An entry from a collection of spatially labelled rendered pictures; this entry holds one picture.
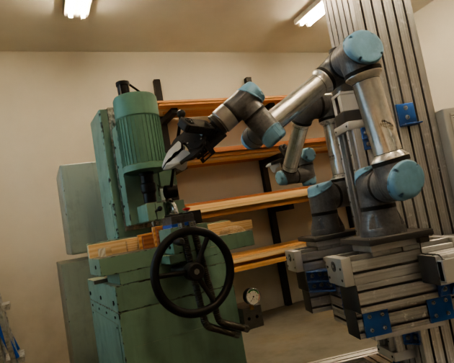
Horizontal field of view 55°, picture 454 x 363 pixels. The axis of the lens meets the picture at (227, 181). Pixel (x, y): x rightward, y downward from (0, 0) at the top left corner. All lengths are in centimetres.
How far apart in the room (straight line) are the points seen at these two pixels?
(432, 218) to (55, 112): 324
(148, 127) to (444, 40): 361
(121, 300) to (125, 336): 12
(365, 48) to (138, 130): 86
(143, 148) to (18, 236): 242
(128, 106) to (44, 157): 237
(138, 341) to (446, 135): 135
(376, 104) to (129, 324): 107
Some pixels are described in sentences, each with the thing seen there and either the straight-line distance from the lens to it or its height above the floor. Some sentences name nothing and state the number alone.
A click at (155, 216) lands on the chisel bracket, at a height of 102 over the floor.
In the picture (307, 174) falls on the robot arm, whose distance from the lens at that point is 226.
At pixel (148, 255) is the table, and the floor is 88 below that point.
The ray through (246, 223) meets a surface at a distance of 190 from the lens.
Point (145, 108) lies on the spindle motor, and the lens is 173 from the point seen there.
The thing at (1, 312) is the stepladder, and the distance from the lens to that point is 224.
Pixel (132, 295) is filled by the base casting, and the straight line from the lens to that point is 156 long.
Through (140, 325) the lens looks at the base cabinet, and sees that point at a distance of 157.
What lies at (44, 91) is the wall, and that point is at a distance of 420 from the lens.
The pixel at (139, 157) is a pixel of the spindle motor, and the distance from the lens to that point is 169.
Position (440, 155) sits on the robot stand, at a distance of 186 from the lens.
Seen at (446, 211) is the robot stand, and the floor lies 85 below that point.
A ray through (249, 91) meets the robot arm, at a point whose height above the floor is 131.
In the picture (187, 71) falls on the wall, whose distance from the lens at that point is 453.
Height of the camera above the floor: 96
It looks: 5 degrees up
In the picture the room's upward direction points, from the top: 10 degrees counter-clockwise
